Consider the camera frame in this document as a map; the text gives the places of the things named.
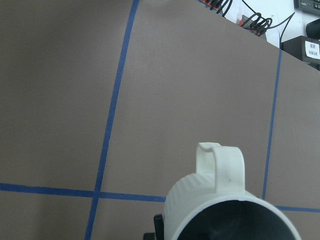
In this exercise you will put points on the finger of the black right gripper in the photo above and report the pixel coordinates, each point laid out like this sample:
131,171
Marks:
158,233

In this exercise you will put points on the black box with label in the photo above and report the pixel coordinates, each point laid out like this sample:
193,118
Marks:
305,49

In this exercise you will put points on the white ribbed HOME mug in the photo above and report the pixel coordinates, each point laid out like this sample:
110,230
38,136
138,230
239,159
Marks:
213,204

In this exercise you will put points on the brown paper table mat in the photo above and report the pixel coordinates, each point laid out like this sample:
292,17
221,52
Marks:
103,102

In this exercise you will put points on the black orange connector block left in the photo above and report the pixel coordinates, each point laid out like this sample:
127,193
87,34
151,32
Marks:
221,7

